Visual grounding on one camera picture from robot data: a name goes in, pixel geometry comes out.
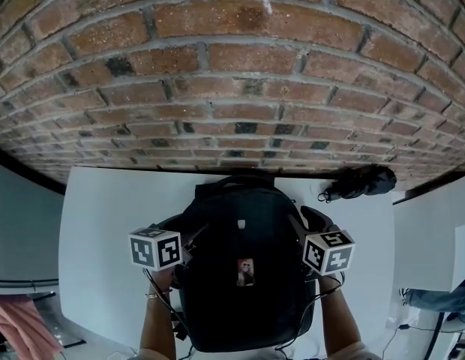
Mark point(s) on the person's right forearm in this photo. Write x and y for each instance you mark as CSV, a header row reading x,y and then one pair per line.
x,y
339,313

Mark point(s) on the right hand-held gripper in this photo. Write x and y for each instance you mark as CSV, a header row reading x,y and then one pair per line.
x,y
328,255

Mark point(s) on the black pouch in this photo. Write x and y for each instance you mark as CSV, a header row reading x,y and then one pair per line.
x,y
363,184

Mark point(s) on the dark gray backpack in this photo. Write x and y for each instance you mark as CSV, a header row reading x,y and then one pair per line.
x,y
247,306

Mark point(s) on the white hutch cabinet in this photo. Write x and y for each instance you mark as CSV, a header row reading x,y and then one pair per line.
x,y
423,238

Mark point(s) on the pink garment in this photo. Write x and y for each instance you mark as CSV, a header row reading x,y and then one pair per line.
x,y
22,328

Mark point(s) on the person's left forearm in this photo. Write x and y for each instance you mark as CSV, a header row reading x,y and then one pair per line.
x,y
155,321

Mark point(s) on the gray refrigerator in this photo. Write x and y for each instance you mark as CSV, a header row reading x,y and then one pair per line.
x,y
22,231

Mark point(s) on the white table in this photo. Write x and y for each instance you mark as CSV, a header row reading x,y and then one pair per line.
x,y
105,219

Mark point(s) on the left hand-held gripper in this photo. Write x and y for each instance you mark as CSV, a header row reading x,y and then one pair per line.
x,y
150,251

